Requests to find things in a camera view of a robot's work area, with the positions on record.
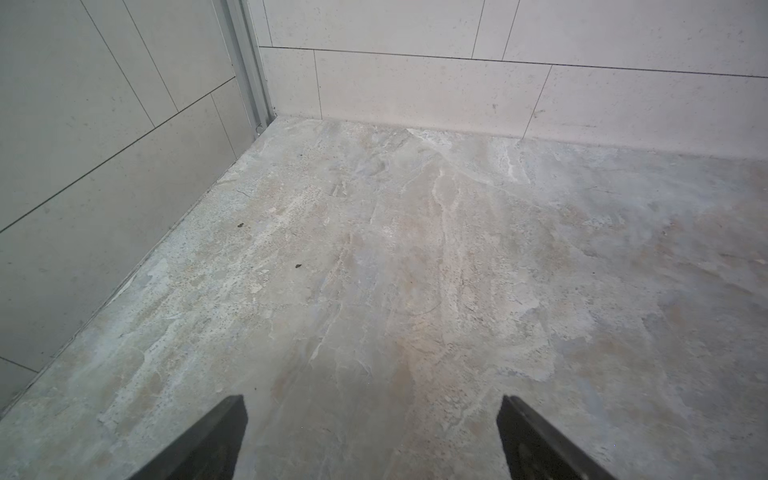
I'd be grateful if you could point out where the grey metal corner profile left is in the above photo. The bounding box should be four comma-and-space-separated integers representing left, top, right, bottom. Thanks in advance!
212, 0, 276, 137

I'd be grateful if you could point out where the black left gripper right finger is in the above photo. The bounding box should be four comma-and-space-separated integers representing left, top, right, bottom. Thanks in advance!
496, 395, 615, 480

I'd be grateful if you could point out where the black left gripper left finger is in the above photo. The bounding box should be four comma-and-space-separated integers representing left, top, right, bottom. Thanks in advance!
130, 395, 248, 480

